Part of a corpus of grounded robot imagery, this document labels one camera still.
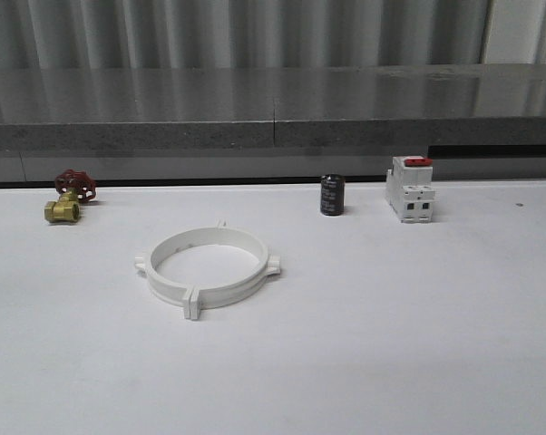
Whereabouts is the white pipe clamp half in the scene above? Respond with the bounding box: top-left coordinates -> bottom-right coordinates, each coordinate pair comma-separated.
134,223 -> 228,320
182,226 -> 281,320

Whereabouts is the grey pleated curtain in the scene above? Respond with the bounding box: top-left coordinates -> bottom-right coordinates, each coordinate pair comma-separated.
0,1 -> 546,69

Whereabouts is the brass valve red handwheel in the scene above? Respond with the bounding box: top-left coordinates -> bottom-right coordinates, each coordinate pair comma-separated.
44,169 -> 96,223

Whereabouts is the black cylindrical capacitor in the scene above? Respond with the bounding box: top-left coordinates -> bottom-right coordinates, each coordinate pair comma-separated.
320,174 -> 345,216

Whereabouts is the white circuit breaker red switch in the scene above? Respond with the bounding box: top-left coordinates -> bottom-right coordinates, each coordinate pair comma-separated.
385,156 -> 435,223

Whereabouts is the grey stone counter ledge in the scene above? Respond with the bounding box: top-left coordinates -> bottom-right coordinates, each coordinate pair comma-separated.
0,64 -> 546,155

